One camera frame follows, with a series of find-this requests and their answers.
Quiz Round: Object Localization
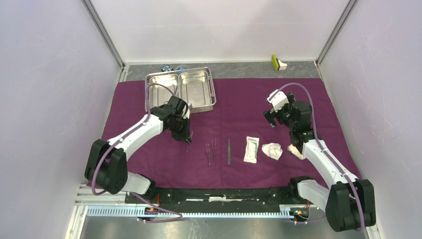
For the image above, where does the white gauze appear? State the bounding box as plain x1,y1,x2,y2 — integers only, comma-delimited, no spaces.
262,143,283,160

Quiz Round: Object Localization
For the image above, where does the steel scalpel handle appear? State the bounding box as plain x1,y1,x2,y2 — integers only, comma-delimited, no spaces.
211,138,216,165
227,139,231,165

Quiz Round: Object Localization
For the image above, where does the beige gauze roll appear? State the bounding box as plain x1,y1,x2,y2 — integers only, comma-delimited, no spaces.
287,144,306,160

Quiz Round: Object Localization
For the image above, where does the white sterile packet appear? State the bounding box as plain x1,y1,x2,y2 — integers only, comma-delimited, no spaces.
243,136,259,164

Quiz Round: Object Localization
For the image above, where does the metal instrument tray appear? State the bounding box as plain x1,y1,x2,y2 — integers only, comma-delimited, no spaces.
145,67,216,114

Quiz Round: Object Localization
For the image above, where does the purple cloth wrap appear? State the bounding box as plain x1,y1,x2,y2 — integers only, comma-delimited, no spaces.
127,78,359,189

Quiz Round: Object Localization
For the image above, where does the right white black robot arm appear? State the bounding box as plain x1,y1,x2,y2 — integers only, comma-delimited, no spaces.
263,90,376,232

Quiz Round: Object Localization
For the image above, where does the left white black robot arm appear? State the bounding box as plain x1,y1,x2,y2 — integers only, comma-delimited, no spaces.
84,96,192,203

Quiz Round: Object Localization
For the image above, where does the yellow green white object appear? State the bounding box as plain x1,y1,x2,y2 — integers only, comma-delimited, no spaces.
271,54,288,71

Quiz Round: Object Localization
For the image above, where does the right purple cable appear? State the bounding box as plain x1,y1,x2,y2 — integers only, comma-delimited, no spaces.
269,82,366,232

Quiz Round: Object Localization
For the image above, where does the purple cable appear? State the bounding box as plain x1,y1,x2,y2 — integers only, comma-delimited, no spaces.
91,83,183,224
269,82,366,232

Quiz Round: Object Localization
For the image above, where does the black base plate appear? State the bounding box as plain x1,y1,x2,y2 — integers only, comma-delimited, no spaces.
143,186,313,213

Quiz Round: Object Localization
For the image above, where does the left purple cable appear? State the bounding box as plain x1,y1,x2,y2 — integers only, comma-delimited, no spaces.
91,83,183,224

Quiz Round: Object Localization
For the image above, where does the aluminium frame rail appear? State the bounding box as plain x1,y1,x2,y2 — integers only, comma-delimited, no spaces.
65,184,382,239

